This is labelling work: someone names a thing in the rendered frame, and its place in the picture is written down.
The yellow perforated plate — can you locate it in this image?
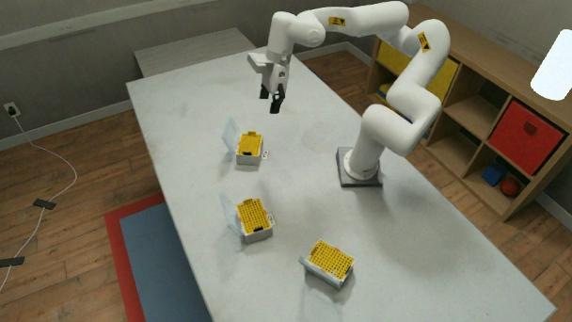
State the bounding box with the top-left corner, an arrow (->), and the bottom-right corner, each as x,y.
310,240 -> 353,280
236,198 -> 271,234
238,131 -> 262,156

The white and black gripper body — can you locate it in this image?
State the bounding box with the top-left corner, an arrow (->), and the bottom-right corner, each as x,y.
262,62 -> 290,95

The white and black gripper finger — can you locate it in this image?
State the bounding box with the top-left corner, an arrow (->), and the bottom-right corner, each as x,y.
269,84 -> 285,114
260,83 -> 270,99

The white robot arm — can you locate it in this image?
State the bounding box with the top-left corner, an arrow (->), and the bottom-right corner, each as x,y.
247,1 -> 451,180

